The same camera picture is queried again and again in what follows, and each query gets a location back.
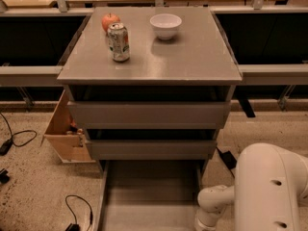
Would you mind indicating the grey drawer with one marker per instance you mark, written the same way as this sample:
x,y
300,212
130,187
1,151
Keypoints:
x,y
148,196
150,115
151,150

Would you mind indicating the white ceramic bowl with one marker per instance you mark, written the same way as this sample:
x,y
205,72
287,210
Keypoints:
x,y
165,25

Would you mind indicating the grey metal rail right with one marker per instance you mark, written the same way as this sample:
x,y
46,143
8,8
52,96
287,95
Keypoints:
x,y
273,74

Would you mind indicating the grey bottom drawer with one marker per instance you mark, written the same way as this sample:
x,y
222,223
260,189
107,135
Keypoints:
x,y
148,196

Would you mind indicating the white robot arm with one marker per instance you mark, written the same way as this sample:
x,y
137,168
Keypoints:
x,y
271,184

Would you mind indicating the black power adapter right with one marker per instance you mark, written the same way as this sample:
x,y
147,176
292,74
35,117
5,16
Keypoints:
x,y
228,158

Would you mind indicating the red apple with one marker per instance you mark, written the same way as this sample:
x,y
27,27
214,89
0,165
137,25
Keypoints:
x,y
108,19

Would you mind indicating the black plug far left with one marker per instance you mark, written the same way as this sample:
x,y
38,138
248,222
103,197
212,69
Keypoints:
x,y
4,178

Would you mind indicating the grey metal rail left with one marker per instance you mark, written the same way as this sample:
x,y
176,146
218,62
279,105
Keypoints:
x,y
29,76

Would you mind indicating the grey metal rail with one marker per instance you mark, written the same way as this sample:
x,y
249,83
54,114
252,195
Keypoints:
x,y
273,74
29,76

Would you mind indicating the crumpled silver soda can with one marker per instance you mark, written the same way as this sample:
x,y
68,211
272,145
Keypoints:
x,y
118,42

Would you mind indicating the cardboard box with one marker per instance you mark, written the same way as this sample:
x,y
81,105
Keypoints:
x,y
67,143

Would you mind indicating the grey top drawer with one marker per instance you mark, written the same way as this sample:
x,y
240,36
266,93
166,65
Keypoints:
x,y
150,115

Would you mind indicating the grey middle drawer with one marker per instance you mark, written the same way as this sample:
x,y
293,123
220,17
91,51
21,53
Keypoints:
x,y
151,150

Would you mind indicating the grey drawer cabinet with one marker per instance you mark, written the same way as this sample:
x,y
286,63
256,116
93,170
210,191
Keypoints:
x,y
193,66

